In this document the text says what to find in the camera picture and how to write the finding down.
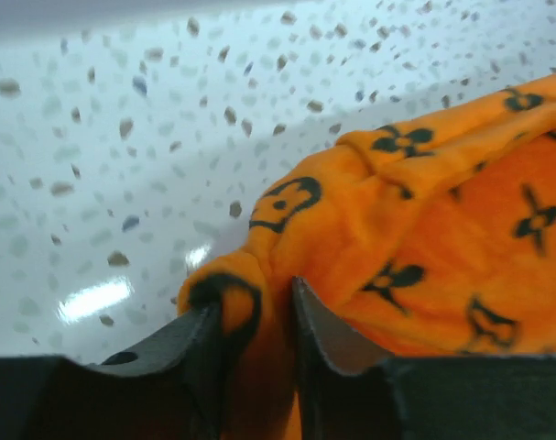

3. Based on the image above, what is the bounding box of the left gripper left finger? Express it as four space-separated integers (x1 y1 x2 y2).
0 305 223 439

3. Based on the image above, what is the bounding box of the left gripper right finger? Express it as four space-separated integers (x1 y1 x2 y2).
292 279 556 439

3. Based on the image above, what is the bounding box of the orange patterned pillowcase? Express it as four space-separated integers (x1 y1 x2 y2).
178 73 556 439

